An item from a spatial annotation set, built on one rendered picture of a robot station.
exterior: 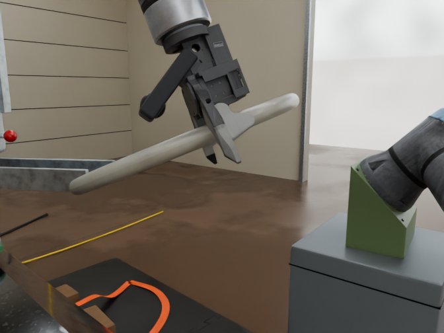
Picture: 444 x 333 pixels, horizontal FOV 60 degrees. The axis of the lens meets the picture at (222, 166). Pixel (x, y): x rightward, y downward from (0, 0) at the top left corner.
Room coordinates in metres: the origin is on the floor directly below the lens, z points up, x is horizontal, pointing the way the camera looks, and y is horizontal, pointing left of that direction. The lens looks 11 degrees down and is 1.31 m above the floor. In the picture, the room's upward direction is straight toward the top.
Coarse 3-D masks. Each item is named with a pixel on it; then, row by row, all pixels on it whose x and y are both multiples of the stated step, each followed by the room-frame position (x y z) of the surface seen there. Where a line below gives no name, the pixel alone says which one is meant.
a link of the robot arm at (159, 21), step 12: (168, 0) 0.56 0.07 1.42; (180, 0) 0.56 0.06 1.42; (192, 0) 0.57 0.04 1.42; (156, 12) 0.56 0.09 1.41; (168, 12) 0.56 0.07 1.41; (180, 12) 0.56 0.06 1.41; (192, 12) 0.56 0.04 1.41; (204, 12) 0.58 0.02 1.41; (156, 24) 0.57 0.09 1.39; (168, 24) 0.56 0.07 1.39; (180, 24) 0.55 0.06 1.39; (192, 24) 0.57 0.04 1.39; (204, 24) 0.60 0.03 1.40; (156, 36) 0.57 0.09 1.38; (168, 36) 0.57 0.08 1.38
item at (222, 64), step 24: (216, 24) 0.59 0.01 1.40; (168, 48) 0.58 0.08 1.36; (192, 48) 0.61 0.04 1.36; (216, 48) 0.59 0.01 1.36; (192, 72) 0.57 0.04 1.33; (216, 72) 0.56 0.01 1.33; (240, 72) 0.57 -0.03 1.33; (192, 96) 0.55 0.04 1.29; (216, 96) 0.57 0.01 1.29; (240, 96) 0.57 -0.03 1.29
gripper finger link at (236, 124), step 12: (216, 108) 0.54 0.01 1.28; (228, 108) 0.54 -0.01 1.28; (228, 120) 0.53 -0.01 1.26; (240, 120) 0.53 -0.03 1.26; (252, 120) 0.53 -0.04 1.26; (216, 132) 0.51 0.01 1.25; (228, 132) 0.51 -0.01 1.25; (240, 132) 0.52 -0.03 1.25; (228, 144) 0.50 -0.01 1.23; (228, 156) 0.51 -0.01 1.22
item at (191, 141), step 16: (288, 96) 0.68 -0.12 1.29; (240, 112) 0.60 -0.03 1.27; (256, 112) 0.60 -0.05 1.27; (272, 112) 0.63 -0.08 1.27; (208, 128) 0.57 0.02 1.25; (160, 144) 0.56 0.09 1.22; (176, 144) 0.56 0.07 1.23; (192, 144) 0.56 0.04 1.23; (208, 144) 0.57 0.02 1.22; (128, 160) 0.56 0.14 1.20; (144, 160) 0.56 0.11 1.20; (160, 160) 0.56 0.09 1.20; (80, 176) 0.63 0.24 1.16; (96, 176) 0.59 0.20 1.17; (112, 176) 0.57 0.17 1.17; (128, 176) 0.58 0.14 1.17; (80, 192) 0.64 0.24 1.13
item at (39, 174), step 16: (0, 160) 0.98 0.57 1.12; (16, 160) 0.97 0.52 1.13; (32, 160) 0.95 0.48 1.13; (48, 160) 0.94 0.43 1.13; (64, 160) 0.93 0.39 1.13; (80, 160) 0.92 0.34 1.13; (96, 160) 0.91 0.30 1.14; (112, 160) 0.90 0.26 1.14; (0, 176) 0.85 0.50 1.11; (16, 176) 0.83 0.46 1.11; (32, 176) 0.82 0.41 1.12; (48, 176) 0.81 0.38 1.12; (64, 176) 0.80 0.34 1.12
